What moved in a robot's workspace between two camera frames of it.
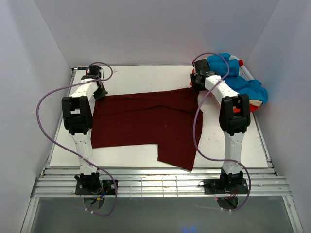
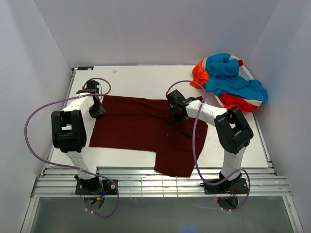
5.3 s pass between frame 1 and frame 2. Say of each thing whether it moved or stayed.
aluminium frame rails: stayed
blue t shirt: stayed
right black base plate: stayed
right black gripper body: moved
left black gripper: moved
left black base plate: stayed
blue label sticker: stayed
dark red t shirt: moved
